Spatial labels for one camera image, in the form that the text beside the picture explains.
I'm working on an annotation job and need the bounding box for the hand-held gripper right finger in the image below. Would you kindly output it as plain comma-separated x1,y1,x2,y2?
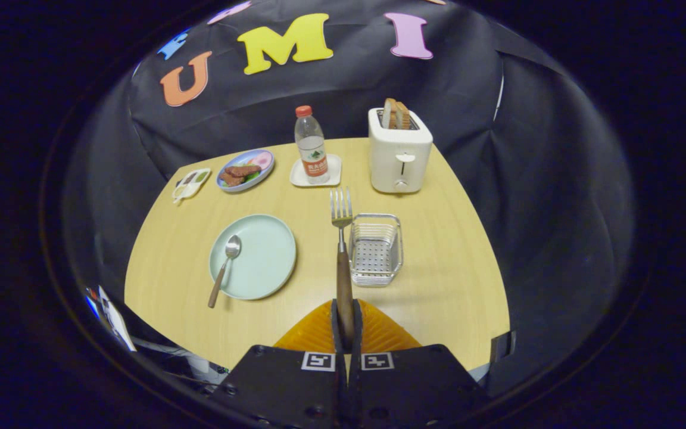
348,298,489,429

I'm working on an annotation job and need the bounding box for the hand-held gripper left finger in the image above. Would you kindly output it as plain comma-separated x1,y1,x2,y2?
209,300,350,429

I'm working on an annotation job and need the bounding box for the wooden handled metal fork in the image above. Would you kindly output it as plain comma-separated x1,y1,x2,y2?
329,187,356,352

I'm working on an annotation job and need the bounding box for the wooden handled metal spoon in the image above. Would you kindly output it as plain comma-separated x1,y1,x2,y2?
208,235,242,309

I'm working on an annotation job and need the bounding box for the pale green round plate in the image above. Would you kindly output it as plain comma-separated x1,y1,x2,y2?
208,214,298,301

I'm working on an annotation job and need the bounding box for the white square coaster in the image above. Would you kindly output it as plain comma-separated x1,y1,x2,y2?
290,154,342,188

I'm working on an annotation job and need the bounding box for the clear bottle red cap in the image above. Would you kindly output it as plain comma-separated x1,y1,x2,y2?
294,105,330,185

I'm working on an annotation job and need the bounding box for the blue patterned food plate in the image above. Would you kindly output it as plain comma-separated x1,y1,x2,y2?
216,149,275,193

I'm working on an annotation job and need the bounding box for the white toaster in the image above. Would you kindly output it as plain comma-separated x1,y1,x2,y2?
368,107,434,194

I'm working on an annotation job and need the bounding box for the white divided sauce dish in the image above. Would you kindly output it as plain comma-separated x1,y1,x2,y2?
171,168,211,205

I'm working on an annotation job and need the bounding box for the metal wire basket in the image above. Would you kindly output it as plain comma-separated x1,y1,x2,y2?
349,213,404,288

